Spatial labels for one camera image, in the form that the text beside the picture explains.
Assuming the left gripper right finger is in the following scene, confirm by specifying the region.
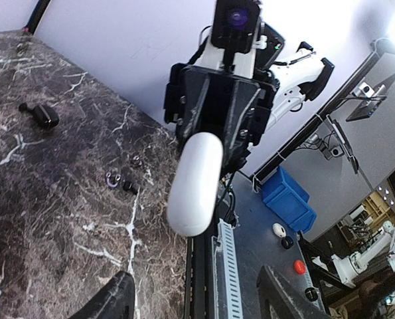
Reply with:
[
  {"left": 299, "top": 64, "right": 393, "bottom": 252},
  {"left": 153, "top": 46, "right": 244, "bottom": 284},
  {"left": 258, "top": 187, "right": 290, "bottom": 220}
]
[{"left": 256, "top": 265, "right": 330, "bottom": 318}]

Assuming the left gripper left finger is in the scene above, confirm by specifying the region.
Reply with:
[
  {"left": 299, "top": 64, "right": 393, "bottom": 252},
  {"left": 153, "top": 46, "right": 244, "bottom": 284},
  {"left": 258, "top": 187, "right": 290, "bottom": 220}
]
[{"left": 70, "top": 270, "right": 135, "bottom": 319}]

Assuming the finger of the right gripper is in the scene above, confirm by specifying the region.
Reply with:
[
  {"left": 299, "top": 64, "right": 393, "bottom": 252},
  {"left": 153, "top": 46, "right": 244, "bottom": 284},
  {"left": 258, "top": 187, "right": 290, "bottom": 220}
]
[
  {"left": 177, "top": 71, "right": 210, "bottom": 154},
  {"left": 222, "top": 80, "right": 267, "bottom": 173}
]

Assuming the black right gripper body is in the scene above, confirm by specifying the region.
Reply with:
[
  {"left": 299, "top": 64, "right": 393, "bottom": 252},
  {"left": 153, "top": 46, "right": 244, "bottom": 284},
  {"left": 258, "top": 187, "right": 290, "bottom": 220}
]
[{"left": 163, "top": 62, "right": 280, "bottom": 147}]

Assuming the white earbud charging case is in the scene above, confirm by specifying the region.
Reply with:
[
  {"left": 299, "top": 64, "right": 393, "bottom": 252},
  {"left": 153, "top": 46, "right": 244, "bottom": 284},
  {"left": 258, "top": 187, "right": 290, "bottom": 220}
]
[{"left": 167, "top": 132, "right": 223, "bottom": 237}]

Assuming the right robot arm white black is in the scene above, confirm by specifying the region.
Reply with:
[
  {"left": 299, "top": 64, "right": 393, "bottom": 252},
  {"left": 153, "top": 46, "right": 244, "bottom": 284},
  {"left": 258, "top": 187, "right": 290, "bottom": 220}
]
[{"left": 163, "top": 22, "right": 334, "bottom": 175}]

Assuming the black earbud charging case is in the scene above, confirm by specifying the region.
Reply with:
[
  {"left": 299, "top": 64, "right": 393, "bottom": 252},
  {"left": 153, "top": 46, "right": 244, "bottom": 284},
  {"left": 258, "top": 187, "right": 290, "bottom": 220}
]
[{"left": 19, "top": 102, "right": 60, "bottom": 130}]

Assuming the red round button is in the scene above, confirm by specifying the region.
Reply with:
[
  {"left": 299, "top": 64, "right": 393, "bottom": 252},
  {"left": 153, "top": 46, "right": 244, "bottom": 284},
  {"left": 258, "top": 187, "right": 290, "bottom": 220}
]
[{"left": 293, "top": 260, "right": 306, "bottom": 275}]

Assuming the blue plastic bin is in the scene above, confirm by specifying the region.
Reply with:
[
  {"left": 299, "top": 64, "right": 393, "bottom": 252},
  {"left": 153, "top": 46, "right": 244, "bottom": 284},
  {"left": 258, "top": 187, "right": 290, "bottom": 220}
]
[{"left": 262, "top": 166, "right": 317, "bottom": 233}]

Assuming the black earbud right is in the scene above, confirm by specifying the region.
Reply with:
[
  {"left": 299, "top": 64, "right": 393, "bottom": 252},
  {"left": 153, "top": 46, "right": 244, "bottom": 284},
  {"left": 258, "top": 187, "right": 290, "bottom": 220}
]
[{"left": 130, "top": 154, "right": 143, "bottom": 167}]

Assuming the black earbud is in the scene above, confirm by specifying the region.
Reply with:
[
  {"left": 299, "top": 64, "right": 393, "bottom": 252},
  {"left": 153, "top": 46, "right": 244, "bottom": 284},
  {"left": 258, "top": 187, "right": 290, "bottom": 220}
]
[
  {"left": 106, "top": 171, "right": 121, "bottom": 188},
  {"left": 130, "top": 154, "right": 143, "bottom": 167}
]

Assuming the black earbud left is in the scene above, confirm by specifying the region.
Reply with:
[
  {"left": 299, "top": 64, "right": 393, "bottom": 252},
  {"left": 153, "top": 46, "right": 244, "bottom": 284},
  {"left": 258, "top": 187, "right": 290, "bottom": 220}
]
[{"left": 106, "top": 171, "right": 121, "bottom": 188}]

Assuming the white slotted cable duct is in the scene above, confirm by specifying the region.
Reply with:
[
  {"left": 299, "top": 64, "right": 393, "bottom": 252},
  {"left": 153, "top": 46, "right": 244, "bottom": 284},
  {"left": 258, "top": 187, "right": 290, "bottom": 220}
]
[{"left": 212, "top": 219, "right": 243, "bottom": 319}]

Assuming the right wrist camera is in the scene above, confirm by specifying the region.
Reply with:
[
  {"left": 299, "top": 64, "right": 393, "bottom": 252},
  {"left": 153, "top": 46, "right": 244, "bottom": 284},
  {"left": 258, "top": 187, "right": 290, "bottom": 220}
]
[{"left": 196, "top": 1, "right": 268, "bottom": 78}]

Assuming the black front table rail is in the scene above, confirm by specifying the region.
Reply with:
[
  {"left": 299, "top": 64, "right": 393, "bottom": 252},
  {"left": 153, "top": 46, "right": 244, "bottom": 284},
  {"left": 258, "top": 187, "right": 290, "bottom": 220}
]
[{"left": 183, "top": 233, "right": 216, "bottom": 319}]

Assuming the right black frame post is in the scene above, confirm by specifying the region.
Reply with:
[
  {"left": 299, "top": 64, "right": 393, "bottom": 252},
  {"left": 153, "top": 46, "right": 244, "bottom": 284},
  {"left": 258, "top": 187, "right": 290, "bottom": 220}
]
[{"left": 23, "top": 0, "right": 51, "bottom": 34}]

